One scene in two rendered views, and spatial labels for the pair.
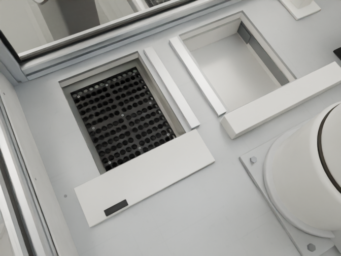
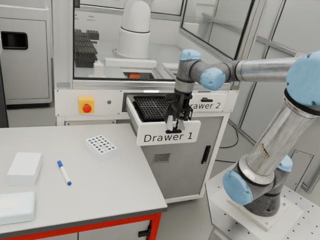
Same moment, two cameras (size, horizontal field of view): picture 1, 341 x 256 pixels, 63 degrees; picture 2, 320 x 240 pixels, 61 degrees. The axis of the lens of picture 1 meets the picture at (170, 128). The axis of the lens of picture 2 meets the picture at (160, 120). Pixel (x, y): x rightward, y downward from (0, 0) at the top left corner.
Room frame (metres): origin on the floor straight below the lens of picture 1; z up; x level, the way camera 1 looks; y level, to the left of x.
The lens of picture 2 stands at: (1.87, 0.36, 1.51)
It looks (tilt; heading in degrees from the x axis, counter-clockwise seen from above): 29 degrees down; 193
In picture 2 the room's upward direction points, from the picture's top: 10 degrees clockwise
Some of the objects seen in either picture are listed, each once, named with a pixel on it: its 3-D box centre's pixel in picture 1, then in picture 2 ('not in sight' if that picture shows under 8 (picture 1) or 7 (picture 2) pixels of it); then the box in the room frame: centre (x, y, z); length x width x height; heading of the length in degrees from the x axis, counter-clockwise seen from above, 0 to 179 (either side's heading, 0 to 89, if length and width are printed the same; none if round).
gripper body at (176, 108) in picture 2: not in sight; (181, 104); (0.89, 0.20, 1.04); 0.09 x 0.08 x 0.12; 38
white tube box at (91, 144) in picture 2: not in sight; (101, 147); (0.98, -0.09, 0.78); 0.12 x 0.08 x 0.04; 63
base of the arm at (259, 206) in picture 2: not in sight; (262, 192); (0.98, 0.59, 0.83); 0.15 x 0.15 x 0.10
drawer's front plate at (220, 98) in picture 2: not in sight; (202, 102); (0.43, 0.24, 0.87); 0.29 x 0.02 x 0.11; 128
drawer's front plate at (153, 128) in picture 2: not in sight; (169, 133); (0.85, 0.17, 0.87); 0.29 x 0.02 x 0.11; 128
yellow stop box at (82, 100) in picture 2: not in sight; (85, 105); (0.83, -0.26, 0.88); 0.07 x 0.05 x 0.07; 128
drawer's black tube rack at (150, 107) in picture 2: not in sight; (155, 111); (0.69, 0.04, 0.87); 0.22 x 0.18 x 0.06; 38
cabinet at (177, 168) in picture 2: not in sight; (128, 129); (0.21, -0.26, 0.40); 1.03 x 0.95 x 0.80; 128
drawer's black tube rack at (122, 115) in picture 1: (123, 120); not in sight; (0.27, 0.12, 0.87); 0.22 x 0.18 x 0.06; 38
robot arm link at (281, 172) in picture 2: not in sight; (270, 169); (0.99, 0.58, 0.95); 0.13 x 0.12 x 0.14; 144
